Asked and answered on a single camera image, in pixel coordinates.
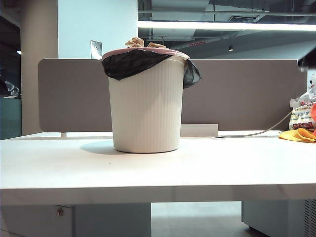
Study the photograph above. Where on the yellow cloth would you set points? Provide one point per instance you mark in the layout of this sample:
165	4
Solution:
291	135

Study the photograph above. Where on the white ribbed trash can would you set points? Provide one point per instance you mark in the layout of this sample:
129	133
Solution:
145	111

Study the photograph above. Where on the printed plastic bag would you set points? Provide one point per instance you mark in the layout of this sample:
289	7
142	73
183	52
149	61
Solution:
302	116

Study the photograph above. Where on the long ceiling light strip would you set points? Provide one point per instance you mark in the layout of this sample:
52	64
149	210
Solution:
222	25

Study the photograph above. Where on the white cabinet with vent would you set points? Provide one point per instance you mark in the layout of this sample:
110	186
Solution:
271	217

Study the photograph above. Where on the orange object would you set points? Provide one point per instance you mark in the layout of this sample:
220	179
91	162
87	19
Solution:
314	111

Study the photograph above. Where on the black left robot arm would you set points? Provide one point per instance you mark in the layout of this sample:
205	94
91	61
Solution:
10	89

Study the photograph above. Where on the black trash bag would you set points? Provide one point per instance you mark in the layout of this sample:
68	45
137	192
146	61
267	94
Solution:
130	64

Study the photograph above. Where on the small brown paper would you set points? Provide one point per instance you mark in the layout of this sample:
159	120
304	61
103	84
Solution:
134	42

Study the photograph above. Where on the white partition foot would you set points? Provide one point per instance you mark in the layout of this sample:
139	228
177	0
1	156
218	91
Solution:
63	134

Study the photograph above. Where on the red ceiling sign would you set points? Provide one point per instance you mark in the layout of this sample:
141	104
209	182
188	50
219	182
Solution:
197	44

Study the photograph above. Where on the ceiling air vent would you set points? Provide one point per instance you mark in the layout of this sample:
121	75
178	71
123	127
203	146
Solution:
243	19

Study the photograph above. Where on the tall brown paper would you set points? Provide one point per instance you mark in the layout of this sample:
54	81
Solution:
156	45

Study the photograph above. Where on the small black spot lamp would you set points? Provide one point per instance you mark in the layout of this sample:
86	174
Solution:
230	48

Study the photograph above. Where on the white drawer cabinet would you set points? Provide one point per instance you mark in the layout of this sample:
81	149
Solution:
98	222

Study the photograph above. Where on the beige round column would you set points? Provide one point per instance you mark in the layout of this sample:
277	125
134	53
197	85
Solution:
39	37

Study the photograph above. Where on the metal wall plate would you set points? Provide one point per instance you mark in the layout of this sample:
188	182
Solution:
95	49

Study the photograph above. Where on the round drawer lock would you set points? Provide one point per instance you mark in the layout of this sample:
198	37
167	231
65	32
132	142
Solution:
60	211

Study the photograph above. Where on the white partition bracket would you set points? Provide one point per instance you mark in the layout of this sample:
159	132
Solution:
200	130

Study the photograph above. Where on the grey desk partition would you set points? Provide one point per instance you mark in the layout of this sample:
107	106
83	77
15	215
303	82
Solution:
74	98

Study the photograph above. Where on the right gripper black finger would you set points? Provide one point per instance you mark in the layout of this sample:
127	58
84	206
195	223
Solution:
308	60

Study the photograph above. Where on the pink trash can rim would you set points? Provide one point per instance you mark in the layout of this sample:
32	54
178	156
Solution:
172	52

